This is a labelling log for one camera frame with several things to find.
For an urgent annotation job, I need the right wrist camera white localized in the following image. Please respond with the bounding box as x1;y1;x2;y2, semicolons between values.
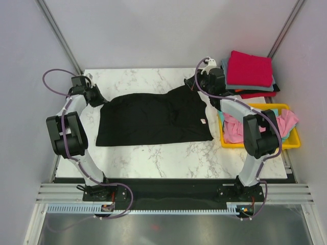
201;57;217;75

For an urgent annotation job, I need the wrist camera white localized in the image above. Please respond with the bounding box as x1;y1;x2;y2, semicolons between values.
201;57;217;75
84;73;93;81

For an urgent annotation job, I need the yellow plastic bin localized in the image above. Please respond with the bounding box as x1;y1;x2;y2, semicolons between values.
218;104;300;150

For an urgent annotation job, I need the left aluminium frame post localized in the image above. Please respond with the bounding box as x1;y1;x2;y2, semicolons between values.
35;0;83;74

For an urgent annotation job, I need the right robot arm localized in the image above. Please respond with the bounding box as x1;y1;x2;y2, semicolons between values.
184;68;282;201

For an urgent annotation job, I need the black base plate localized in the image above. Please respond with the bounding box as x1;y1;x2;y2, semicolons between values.
77;179;264;212

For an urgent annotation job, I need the teal t-shirt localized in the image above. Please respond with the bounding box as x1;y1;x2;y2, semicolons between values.
217;108;292;140

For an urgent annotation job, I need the folded dark red t-shirt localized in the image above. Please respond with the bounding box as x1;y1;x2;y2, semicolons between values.
240;91;277;99

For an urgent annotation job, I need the white cable duct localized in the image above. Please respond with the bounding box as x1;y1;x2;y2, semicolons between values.
46;204;240;215

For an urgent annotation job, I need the pink t-shirt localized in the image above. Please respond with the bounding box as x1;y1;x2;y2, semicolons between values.
222;108;299;143

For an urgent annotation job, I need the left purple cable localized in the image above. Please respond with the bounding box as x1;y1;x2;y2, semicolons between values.
42;68;134;222

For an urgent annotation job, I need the right aluminium frame post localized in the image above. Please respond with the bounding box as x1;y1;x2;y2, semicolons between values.
268;0;307;59

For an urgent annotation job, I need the aluminium frame post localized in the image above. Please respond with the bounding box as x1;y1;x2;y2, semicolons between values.
268;0;307;59
35;0;83;74

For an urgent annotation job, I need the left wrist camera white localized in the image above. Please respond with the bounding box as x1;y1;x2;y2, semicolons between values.
84;73;93;81

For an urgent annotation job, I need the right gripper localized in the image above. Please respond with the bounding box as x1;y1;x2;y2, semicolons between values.
185;69;214;95

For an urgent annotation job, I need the folded grey t-shirt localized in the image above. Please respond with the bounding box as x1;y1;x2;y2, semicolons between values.
221;58;276;92

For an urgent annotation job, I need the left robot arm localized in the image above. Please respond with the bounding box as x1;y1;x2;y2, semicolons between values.
46;74;114;202

